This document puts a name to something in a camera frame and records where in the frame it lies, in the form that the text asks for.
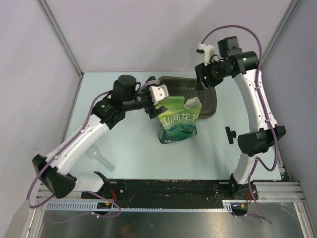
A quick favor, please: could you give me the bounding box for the aluminium frame rail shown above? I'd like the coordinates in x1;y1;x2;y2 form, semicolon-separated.
35;181;306;202

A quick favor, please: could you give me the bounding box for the white slotted cable duct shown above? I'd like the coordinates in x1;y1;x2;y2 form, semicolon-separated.
46;200;248;212

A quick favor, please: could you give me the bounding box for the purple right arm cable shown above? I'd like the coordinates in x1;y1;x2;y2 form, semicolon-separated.
202;24;279;225

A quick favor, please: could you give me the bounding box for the green litter bag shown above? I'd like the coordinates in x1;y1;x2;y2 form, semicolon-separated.
157;96;202;144

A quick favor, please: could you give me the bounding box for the clear plastic scoop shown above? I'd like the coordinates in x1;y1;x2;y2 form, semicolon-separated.
85;145;116;172

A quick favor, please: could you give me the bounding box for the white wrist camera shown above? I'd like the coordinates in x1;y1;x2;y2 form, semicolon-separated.
149;84;169;106
196;43;216;66

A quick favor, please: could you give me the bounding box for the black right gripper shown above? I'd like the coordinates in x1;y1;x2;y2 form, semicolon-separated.
195;59;231;92

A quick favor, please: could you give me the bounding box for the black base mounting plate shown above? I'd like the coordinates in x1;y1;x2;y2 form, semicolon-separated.
96;179;259;201

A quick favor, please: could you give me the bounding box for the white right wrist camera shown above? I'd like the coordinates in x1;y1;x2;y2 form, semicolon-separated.
196;43;216;66

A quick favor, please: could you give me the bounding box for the black bag clip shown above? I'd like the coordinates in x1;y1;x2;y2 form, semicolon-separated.
225;126;237;145

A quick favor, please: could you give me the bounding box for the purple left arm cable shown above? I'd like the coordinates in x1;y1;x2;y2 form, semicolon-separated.
26;79;161;219

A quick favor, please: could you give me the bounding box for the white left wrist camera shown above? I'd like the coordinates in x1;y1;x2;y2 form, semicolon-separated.
149;84;169;106

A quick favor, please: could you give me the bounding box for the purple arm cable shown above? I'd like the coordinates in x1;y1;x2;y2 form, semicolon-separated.
202;24;279;225
26;79;161;219

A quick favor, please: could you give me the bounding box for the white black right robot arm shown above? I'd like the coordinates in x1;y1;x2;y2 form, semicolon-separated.
195;36;286;199

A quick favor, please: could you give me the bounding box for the dark grey litter box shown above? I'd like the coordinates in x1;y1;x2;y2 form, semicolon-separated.
158;76;217;119

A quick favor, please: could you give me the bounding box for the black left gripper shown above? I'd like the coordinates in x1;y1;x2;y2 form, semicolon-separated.
122;76;167;118

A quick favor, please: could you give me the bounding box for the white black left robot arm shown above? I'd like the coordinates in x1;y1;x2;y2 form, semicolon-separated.
32;75;169;199

